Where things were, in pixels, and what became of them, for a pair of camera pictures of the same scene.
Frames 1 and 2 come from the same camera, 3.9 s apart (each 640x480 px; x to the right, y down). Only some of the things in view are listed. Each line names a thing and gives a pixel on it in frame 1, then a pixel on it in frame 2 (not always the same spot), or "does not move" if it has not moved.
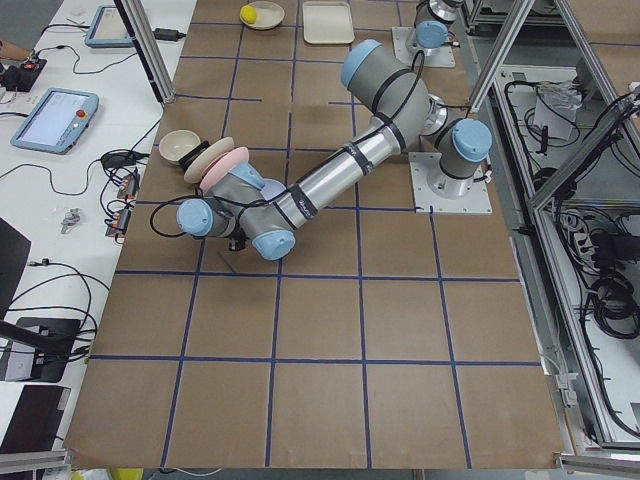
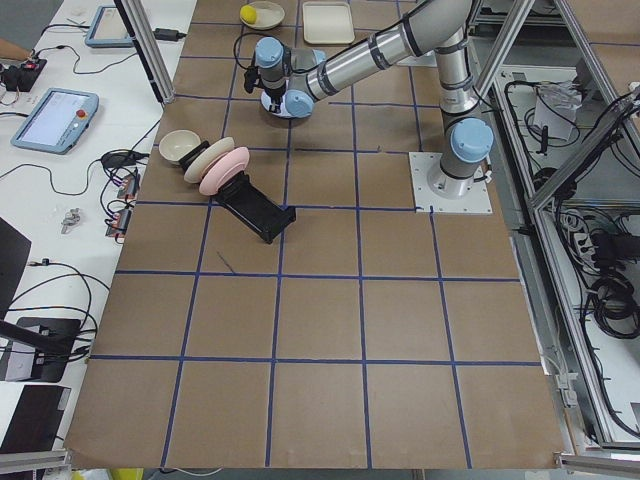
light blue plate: (272, 188) → (295, 104)
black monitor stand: (52, 340) does not move
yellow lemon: (249, 14) does not move
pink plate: (223, 165) does not move
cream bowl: (174, 144) does not move
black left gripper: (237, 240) → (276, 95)
